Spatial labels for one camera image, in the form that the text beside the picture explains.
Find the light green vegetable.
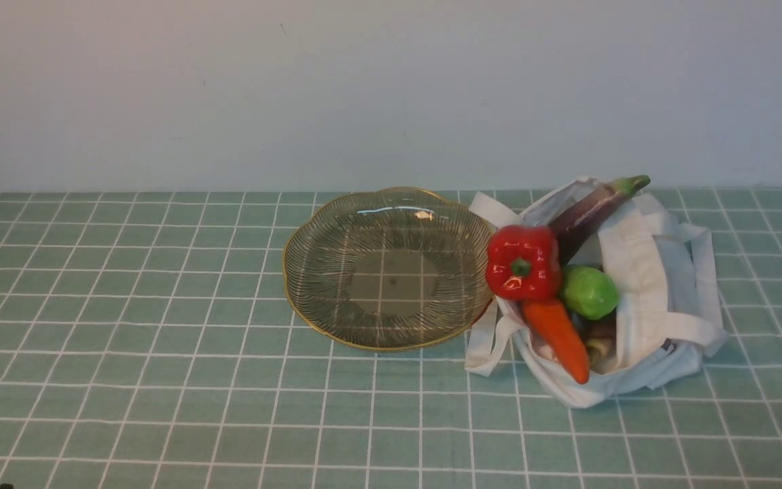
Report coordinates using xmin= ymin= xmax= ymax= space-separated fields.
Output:
xmin=559 ymin=264 xmax=620 ymax=320

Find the white cloth tote bag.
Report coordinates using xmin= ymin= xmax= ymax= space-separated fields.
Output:
xmin=464 ymin=193 xmax=728 ymax=408

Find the gold-rimmed glass bowl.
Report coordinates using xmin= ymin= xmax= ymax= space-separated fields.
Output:
xmin=282 ymin=187 xmax=494 ymax=352

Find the green checkered tablecloth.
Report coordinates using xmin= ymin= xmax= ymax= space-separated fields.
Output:
xmin=0 ymin=188 xmax=782 ymax=488

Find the brown mushroom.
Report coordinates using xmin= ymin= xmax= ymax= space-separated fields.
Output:
xmin=578 ymin=310 xmax=617 ymax=371

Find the orange carrot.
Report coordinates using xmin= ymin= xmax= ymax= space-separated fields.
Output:
xmin=521 ymin=298 xmax=590 ymax=385

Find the purple eggplant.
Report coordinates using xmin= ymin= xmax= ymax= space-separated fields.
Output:
xmin=548 ymin=175 xmax=651 ymax=266

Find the red bell pepper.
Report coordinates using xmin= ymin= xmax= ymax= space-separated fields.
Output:
xmin=486 ymin=225 xmax=562 ymax=301

